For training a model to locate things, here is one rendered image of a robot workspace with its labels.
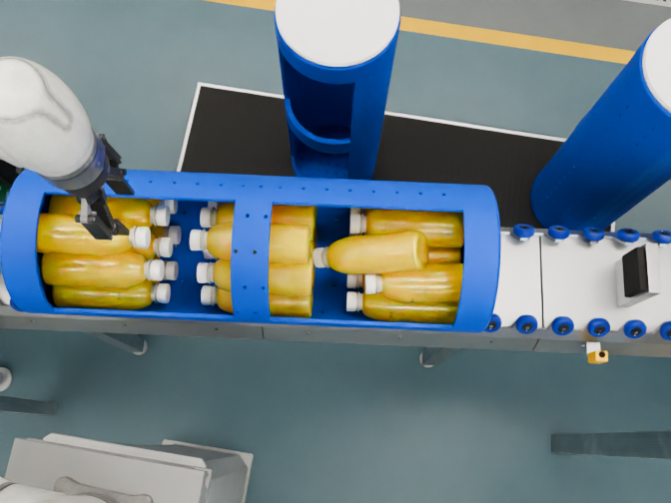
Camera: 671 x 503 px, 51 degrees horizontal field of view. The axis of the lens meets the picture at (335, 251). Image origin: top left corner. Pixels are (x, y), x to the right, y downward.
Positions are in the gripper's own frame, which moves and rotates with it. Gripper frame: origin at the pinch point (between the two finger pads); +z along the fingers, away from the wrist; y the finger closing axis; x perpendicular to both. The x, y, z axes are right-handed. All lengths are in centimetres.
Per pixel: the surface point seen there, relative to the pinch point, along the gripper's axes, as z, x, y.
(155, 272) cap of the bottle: 20.0, -1.9, -6.3
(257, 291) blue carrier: 13.9, -21.8, -10.2
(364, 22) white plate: 30, -40, 54
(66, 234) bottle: 12.7, 12.7, -1.5
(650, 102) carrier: 32, -103, 39
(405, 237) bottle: 12.3, -47.7, 0.5
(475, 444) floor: 132, -84, -36
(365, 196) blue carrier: 11.8, -40.3, 7.7
